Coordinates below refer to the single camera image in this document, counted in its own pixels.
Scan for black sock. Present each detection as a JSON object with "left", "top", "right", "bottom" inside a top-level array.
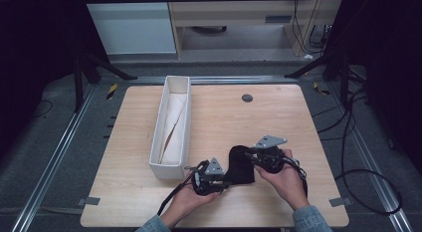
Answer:
[{"left": 226, "top": 144, "right": 257, "bottom": 186}]

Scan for hanging black desk cables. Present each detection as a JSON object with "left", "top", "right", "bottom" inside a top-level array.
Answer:
[{"left": 291, "top": 0, "right": 332, "bottom": 56}]

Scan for long white storage box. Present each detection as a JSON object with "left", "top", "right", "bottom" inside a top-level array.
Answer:
[{"left": 148, "top": 75, "right": 193, "bottom": 181}]

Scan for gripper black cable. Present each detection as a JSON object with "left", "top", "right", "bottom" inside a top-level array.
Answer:
[
  {"left": 156, "top": 159, "right": 210, "bottom": 217},
  {"left": 281, "top": 155, "right": 310, "bottom": 199}
]

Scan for person's right hand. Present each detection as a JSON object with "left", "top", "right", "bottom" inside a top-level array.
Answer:
[{"left": 254, "top": 148, "right": 311, "bottom": 212}]

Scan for yellow black floor tape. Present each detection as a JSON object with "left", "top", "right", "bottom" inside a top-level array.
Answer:
[
  {"left": 312, "top": 81, "right": 331, "bottom": 97},
  {"left": 105, "top": 83, "right": 119, "bottom": 101}
]

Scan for light wooden desk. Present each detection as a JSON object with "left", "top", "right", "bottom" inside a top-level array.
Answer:
[{"left": 167, "top": 0, "right": 342, "bottom": 59}]

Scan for grey tape piece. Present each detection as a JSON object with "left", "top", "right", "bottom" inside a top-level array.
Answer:
[
  {"left": 77, "top": 196, "right": 102, "bottom": 207},
  {"left": 328, "top": 196, "right": 353, "bottom": 208}
]

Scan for thin black floor cable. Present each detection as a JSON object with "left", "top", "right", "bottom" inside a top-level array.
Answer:
[{"left": 30, "top": 99, "right": 55, "bottom": 119}]

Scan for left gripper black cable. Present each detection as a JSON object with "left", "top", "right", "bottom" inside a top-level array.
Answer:
[{"left": 156, "top": 159, "right": 210, "bottom": 217}]

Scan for person's left hand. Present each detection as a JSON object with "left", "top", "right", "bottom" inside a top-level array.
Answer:
[{"left": 160, "top": 181, "right": 222, "bottom": 230}]

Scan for white cabinet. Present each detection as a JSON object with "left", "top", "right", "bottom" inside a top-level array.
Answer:
[{"left": 86, "top": 1, "right": 177, "bottom": 56}]

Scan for looped black floor cable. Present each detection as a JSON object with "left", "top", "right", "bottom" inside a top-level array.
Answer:
[{"left": 311, "top": 87, "right": 404, "bottom": 216}]

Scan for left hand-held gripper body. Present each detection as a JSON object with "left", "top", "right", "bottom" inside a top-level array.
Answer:
[{"left": 191, "top": 156, "right": 231, "bottom": 197}]

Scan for black metal stand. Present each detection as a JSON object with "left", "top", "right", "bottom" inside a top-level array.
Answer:
[
  {"left": 284, "top": 47, "right": 368, "bottom": 111},
  {"left": 73, "top": 47, "right": 138, "bottom": 114}
]

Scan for dark object under desk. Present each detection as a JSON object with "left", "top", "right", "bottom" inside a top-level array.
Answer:
[{"left": 191, "top": 25, "right": 229, "bottom": 35}]

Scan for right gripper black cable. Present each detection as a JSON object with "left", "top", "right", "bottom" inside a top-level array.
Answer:
[{"left": 281, "top": 155, "right": 310, "bottom": 199}]

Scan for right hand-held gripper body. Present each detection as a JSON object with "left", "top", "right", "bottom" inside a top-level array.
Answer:
[{"left": 251, "top": 134, "right": 289, "bottom": 175}]

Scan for metal floor rail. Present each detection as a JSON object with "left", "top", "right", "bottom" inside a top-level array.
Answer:
[
  {"left": 10, "top": 83, "right": 98, "bottom": 232},
  {"left": 128, "top": 75, "right": 300, "bottom": 86},
  {"left": 326, "top": 82, "right": 415, "bottom": 232}
]

